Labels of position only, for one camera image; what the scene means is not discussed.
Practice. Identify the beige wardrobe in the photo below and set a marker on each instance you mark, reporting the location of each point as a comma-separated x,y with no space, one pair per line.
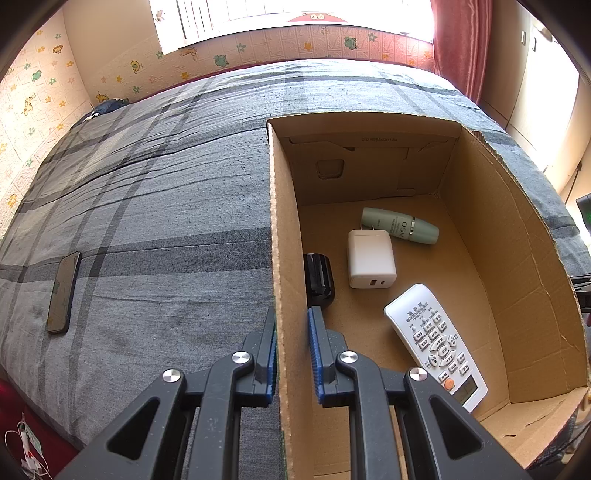
531,92

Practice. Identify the black smartphone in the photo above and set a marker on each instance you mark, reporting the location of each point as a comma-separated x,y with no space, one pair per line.
62,295

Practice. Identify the red mattress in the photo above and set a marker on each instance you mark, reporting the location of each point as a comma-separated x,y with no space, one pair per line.
27,397

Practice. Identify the dark blue cloth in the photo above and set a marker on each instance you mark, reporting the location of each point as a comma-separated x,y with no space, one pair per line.
108,108

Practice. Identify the white charger plug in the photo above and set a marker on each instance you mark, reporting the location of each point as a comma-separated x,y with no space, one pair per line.
369,258

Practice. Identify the pale green bottle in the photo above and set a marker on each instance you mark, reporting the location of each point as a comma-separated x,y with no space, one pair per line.
383,220

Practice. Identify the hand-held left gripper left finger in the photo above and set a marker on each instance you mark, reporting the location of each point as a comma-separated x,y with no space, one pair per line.
270,360

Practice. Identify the red curtain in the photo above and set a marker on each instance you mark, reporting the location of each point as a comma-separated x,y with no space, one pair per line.
461,46

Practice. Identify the grey plaid bed sheet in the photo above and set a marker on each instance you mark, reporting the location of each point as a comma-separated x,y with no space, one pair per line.
161,207

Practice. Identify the small black case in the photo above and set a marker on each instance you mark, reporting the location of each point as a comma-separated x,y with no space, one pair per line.
318,277

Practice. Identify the white remote control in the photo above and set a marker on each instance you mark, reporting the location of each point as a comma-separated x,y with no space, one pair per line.
415,318

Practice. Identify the window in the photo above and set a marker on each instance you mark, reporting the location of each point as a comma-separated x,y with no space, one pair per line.
277,9

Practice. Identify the brown cardboard box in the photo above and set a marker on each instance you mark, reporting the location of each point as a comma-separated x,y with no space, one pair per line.
508,258

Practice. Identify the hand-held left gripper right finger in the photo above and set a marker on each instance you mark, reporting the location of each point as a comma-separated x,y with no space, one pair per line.
316,355

